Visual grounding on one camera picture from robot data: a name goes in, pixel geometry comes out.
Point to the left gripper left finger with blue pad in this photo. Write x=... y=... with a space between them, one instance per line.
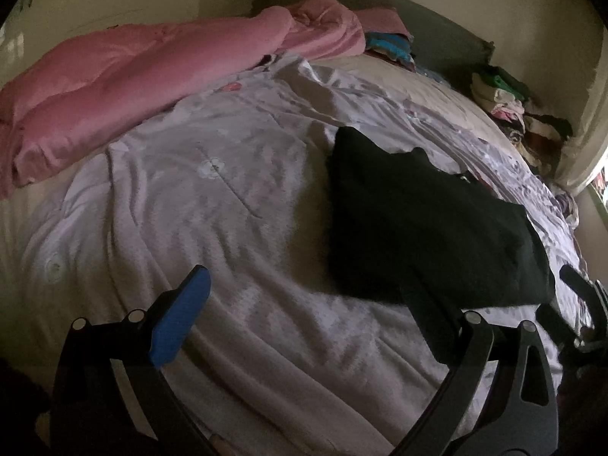
x=110 y=396

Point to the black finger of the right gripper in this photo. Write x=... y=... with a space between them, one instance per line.
x=581 y=286

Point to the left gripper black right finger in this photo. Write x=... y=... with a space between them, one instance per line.
x=498 y=395

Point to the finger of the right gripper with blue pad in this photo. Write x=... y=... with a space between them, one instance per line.
x=557 y=328

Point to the black sweater orange cuffs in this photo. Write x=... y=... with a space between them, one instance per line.
x=399 y=230

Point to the bag of clothes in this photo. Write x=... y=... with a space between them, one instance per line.
x=567 y=204

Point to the folded clothes pile right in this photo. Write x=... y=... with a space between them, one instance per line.
x=536 y=135

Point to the folded pink blue clothes stack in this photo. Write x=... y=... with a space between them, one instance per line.
x=386 y=36

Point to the window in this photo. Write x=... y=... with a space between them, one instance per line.
x=598 y=189

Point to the cream curtain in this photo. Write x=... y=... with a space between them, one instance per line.
x=585 y=154

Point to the dark grey headboard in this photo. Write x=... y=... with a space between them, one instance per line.
x=436 y=43

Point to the lilac strawberry print duvet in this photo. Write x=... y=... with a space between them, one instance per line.
x=277 y=363

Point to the pink quilt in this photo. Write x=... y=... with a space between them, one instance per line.
x=92 y=88

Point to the cream wardrobe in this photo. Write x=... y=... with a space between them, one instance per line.
x=33 y=27

